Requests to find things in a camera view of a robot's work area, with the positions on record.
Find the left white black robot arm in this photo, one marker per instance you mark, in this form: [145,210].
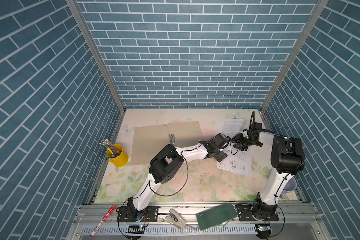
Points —
[165,165]

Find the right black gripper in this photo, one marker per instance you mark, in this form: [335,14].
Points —
[240,137]

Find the beige cardboard folder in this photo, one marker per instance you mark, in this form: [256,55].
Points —
[150,140]

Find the yellow pen cup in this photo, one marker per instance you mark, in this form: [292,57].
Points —
[121,159]

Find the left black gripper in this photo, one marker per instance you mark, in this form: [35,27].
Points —
[220,156]

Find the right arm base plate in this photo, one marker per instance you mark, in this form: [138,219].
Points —
[249,213]

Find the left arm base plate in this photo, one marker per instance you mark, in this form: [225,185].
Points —
[127,215]

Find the diagram paper sheet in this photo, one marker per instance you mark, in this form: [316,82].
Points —
[236,165]

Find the coloured pens bundle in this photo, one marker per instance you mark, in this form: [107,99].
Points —
[113,151]

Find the printed text paper sheet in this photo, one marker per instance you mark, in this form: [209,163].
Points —
[232,127]

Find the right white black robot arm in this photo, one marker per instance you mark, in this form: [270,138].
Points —
[287,159]

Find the lilac ceramic cup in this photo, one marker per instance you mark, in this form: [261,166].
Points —
[289,187]

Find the red marker pen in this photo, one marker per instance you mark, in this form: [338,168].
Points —
[110,211]

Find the grey stapler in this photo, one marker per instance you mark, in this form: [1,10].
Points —
[176,219]

